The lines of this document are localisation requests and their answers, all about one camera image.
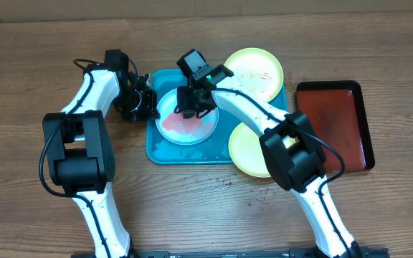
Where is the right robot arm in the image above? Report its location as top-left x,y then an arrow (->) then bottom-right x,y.
175,49 -> 362,257

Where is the light blue plate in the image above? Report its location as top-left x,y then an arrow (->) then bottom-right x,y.
156,89 -> 219,145

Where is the yellow-green plate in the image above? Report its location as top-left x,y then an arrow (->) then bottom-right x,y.
227,121 -> 297,179
224,47 -> 284,102

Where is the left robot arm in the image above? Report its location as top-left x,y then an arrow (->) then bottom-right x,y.
39,49 -> 160,258

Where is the black red lacquer tray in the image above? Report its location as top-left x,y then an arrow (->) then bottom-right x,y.
296,80 -> 375,172

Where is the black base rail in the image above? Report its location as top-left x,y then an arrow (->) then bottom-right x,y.
71,247 -> 390,258

